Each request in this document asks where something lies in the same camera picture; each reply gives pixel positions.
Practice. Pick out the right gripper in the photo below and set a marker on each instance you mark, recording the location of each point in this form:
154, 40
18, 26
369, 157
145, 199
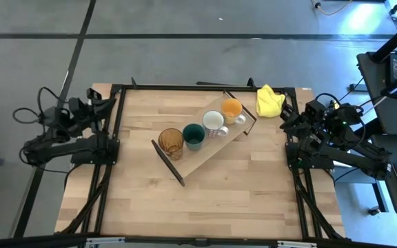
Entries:
312, 120

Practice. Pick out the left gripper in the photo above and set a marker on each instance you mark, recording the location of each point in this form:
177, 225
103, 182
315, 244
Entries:
83, 108

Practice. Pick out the orange mug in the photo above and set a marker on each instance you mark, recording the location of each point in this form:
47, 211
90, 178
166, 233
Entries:
231, 107

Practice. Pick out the amber ribbed glass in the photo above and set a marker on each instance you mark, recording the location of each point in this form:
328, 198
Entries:
171, 139

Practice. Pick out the white mug red lattice pattern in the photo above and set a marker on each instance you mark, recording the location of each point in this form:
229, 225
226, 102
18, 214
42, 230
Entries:
213, 120

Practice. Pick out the dark green cup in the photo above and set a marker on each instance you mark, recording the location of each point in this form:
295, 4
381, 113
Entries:
194, 136

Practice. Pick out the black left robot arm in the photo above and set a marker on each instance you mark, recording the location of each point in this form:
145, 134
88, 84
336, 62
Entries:
64, 148

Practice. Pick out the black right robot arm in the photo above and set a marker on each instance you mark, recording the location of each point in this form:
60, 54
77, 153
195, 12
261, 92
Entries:
357, 156

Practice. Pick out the yellow cloth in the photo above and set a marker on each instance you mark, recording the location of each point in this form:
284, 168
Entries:
269, 103

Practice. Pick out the black side desk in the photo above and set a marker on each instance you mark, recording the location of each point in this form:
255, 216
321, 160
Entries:
391, 113

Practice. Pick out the black diagonal beam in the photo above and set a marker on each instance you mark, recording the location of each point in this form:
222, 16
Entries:
395, 41

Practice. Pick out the black rig beam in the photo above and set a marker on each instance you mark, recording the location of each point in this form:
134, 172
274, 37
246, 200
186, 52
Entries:
29, 241

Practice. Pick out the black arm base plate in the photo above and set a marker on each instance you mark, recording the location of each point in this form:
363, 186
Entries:
81, 158
295, 162

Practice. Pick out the wooden shelf black metal frame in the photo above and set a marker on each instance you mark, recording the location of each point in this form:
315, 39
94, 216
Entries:
198, 162

